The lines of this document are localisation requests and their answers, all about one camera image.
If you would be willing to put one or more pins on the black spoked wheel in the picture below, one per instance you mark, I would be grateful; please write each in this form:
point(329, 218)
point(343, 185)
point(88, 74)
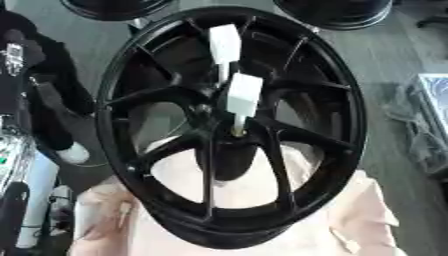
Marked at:
point(175, 93)

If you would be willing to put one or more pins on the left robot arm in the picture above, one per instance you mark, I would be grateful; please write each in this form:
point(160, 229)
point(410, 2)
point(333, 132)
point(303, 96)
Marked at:
point(13, 156)

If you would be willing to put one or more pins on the pale framed panel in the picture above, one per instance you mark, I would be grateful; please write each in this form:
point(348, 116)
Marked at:
point(437, 96)

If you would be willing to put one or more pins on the white rounded object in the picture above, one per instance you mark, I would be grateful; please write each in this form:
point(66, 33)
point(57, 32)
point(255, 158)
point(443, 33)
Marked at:
point(74, 154)

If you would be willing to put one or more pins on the white pin with short head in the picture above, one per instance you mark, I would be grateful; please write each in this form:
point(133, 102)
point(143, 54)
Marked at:
point(244, 95)

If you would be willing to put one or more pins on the white pin with long head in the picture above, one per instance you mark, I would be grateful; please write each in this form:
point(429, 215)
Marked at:
point(224, 43)

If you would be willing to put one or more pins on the black chair base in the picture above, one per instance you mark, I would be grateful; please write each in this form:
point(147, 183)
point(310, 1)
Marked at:
point(434, 20)

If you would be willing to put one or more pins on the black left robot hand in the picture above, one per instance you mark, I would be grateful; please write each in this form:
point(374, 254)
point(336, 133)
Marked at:
point(17, 93)

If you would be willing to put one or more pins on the black round wheel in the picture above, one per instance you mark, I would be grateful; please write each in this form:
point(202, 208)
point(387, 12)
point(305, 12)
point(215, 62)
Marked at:
point(116, 8)
point(335, 13)

